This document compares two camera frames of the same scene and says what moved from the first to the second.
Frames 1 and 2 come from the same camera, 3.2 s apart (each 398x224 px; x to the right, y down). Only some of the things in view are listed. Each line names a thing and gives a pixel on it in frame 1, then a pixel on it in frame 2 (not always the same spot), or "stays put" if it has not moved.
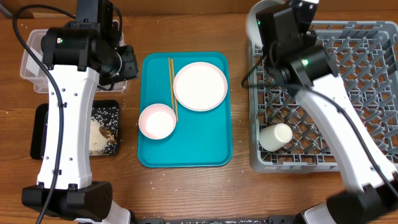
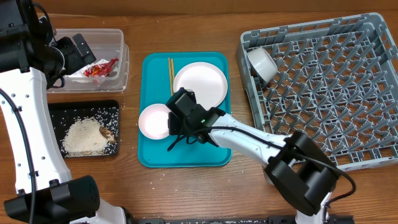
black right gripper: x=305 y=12 to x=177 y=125
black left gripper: x=131 y=70 to x=76 y=61
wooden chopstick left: x=170 y=82 stays put
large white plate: x=200 y=86 stays put
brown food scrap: x=108 y=134 stays put
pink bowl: x=157 y=121 stays put
